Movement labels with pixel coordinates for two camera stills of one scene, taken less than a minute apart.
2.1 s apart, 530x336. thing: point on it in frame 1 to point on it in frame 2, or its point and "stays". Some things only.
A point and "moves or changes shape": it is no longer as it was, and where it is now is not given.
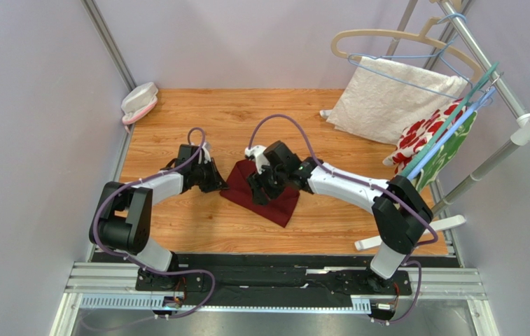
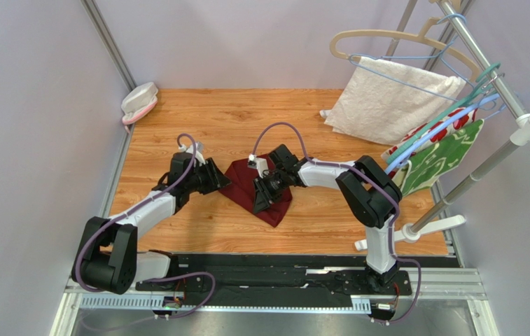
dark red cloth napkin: x=279 y=209 moves or changes shape
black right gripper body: x=261 y=181 stays
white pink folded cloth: x=138 y=100 stays
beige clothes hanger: x=419 y=37 stays
